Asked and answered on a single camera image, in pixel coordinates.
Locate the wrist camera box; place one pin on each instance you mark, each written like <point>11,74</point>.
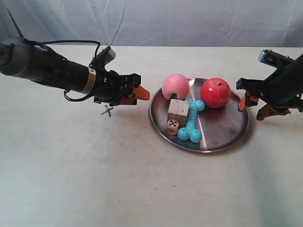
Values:
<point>274,59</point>
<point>103,58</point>

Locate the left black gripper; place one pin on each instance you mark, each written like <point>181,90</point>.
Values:
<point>115,89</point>

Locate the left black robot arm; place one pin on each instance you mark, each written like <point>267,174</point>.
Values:
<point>37,62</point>

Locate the wooden cube block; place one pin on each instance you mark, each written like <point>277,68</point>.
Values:
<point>178,110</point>

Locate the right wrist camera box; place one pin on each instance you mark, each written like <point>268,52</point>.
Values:
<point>274,59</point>

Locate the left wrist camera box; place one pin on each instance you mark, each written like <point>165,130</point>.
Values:
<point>103,58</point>

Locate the red toy apple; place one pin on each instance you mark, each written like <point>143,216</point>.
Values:
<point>215,93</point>

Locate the pink toy peach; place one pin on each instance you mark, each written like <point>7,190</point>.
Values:
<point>176,85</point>

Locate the white backdrop cloth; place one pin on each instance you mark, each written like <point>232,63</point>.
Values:
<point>157,22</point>

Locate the round metal plate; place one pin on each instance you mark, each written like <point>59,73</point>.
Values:
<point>221,128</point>

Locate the small wooden die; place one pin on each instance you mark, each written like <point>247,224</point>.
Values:
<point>172,127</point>

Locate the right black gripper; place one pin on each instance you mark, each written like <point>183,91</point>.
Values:
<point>278,96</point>

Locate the turquoise toy bone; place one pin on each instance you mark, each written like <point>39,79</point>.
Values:
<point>190,132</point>

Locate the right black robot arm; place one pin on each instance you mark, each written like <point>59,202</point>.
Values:
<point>293,73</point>

